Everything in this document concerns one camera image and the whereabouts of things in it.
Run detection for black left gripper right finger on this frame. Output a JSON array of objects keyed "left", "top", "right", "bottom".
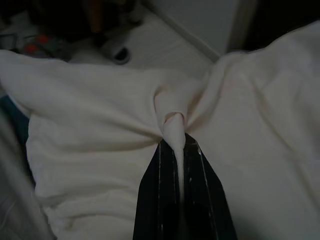
[{"left": 183, "top": 133, "right": 239, "bottom": 240}]

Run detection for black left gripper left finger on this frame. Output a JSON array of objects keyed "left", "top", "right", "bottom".
[{"left": 132, "top": 142, "right": 186, "bottom": 240}]

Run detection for cream pillow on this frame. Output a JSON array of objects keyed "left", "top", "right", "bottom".
[{"left": 0, "top": 21, "right": 320, "bottom": 240}]

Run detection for bed with cream sheet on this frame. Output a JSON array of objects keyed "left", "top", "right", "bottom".
[{"left": 0, "top": 81, "right": 55, "bottom": 240}]

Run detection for white baseboard strip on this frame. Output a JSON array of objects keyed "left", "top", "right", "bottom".
[{"left": 144, "top": 0, "right": 222, "bottom": 62}]

